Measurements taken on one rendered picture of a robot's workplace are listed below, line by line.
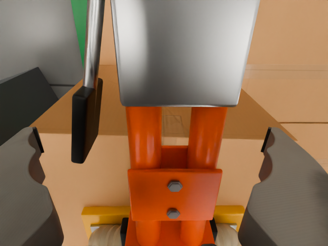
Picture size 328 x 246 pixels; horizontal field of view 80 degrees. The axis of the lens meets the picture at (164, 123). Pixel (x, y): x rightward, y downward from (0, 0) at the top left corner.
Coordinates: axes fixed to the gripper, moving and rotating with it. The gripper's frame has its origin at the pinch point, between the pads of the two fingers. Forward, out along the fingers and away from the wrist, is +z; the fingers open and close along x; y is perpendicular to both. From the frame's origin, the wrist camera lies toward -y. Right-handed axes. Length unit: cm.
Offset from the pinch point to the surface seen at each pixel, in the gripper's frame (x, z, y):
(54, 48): -57, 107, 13
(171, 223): 1.6, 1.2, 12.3
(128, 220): -2.9, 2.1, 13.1
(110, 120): -7.4, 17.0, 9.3
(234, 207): 13.9, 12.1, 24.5
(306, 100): 53, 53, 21
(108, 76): -12.9, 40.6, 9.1
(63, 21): -50, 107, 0
